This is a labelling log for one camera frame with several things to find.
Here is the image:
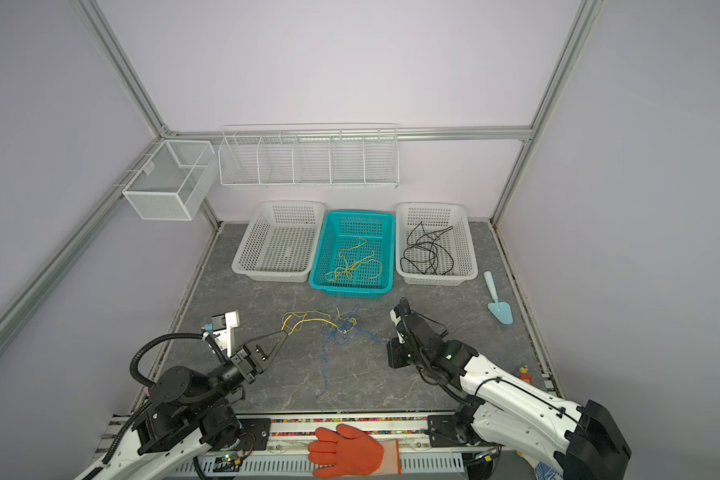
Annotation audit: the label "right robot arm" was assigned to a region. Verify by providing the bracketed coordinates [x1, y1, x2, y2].
[387, 298, 632, 479]

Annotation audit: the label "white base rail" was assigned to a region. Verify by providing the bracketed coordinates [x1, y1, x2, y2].
[95, 409, 601, 480]

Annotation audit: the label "white plastic basket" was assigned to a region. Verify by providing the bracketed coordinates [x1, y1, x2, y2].
[395, 202, 478, 287]
[231, 201, 325, 283]

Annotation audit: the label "white plastic basket right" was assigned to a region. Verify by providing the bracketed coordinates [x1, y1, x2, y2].
[395, 202, 478, 287]

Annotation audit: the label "small toy figure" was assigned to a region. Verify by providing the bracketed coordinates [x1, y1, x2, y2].
[517, 366, 533, 384]

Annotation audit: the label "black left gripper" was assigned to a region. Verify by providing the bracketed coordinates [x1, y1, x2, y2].
[190, 329, 287, 415]

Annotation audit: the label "aluminium frame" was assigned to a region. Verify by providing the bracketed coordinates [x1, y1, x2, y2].
[0, 0, 607, 409]

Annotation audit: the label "mint green brush handle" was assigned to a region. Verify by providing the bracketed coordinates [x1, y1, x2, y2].
[483, 271, 514, 325]

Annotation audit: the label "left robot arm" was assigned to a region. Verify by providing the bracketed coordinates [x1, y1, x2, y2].
[78, 330, 288, 479]

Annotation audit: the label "teal plastic basket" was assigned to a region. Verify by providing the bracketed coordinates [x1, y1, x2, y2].
[309, 210, 396, 299]

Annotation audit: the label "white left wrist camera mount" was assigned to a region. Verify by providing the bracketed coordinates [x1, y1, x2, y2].
[203, 311, 240, 356]

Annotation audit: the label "orange rubber glove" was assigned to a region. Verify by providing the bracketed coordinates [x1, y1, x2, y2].
[308, 424, 402, 479]

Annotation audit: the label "small white wire basket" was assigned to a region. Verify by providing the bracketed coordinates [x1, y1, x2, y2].
[123, 140, 219, 221]

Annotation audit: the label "long white wire shelf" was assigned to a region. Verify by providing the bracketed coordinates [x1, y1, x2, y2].
[217, 123, 400, 188]

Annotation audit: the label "thin black wire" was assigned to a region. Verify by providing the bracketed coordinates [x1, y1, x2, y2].
[401, 220, 456, 277]

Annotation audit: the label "white plastic basket left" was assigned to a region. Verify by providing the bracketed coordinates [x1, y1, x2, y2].
[231, 201, 325, 283]

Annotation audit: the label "blue wire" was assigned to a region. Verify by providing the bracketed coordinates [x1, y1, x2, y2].
[317, 305, 391, 400]

